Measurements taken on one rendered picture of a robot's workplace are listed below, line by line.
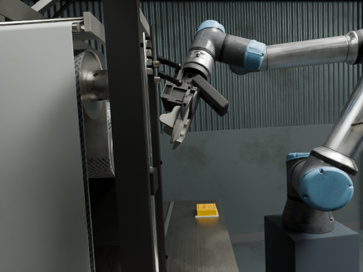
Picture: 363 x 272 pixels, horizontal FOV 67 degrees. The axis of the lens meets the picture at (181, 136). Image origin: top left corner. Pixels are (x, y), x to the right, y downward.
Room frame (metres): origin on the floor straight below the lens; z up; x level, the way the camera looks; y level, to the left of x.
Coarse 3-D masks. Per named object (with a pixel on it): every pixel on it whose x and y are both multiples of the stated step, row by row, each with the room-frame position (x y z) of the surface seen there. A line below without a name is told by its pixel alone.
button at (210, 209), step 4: (200, 204) 1.02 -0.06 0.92; (204, 204) 1.02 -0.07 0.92; (208, 204) 1.01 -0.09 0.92; (212, 204) 1.01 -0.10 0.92; (200, 208) 0.97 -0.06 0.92; (204, 208) 0.97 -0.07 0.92; (208, 208) 0.97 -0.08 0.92; (212, 208) 0.97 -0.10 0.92; (200, 212) 0.96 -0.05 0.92; (204, 212) 0.96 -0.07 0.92; (208, 212) 0.95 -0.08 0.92; (212, 212) 0.95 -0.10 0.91; (216, 212) 0.95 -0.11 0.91
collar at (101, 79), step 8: (88, 72) 0.57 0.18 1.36; (96, 72) 0.57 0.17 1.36; (104, 72) 0.57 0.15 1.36; (88, 80) 0.56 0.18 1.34; (96, 80) 0.56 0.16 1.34; (104, 80) 0.56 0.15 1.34; (88, 88) 0.56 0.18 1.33; (96, 88) 0.56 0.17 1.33; (104, 88) 0.56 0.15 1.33; (96, 96) 0.57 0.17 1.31; (104, 96) 0.57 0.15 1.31
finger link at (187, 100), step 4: (188, 96) 0.65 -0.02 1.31; (192, 96) 0.66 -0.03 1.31; (184, 100) 0.64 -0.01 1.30; (188, 100) 0.64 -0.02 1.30; (184, 104) 0.64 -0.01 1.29; (188, 104) 0.64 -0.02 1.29; (184, 108) 0.63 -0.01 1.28; (180, 112) 0.64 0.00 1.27; (184, 112) 0.63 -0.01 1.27; (180, 116) 0.63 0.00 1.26; (184, 116) 0.63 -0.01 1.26
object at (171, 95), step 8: (192, 64) 0.70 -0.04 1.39; (176, 72) 0.74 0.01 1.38; (184, 72) 0.72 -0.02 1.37; (192, 72) 0.72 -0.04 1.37; (200, 72) 0.72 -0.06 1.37; (184, 80) 0.71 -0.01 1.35; (168, 88) 0.68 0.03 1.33; (176, 88) 0.68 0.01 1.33; (184, 88) 0.67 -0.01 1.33; (192, 88) 0.68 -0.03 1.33; (160, 96) 0.67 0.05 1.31; (168, 96) 0.67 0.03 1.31; (176, 96) 0.67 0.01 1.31; (184, 96) 0.66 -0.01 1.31; (168, 104) 0.69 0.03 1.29; (176, 104) 0.68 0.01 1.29; (192, 104) 0.66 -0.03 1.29; (192, 112) 0.68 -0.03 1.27
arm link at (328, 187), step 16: (352, 96) 0.69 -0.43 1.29; (352, 112) 0.68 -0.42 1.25; (336, 128) 0.69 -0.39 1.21; (352, 128) 0.67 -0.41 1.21; (336, 144) 0.68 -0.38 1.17; (352, 144) 0.66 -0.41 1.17; (320, 160) 0.68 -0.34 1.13; (336, 160) 0.66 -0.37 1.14; (352, 160) 0.67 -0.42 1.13; (304, 176) 0.68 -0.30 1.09; (320, 176) 0.65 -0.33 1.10; (336, 176) 0.65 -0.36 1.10; (352, 176) 0.67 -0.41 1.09; (304, 192) 0.67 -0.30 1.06; (320, 192) 0.66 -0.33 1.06; (336, 192) 0.65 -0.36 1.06; (352, 192) 0.64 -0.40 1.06; (320, 208) 0.66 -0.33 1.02; (336, 208) 0.65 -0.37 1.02
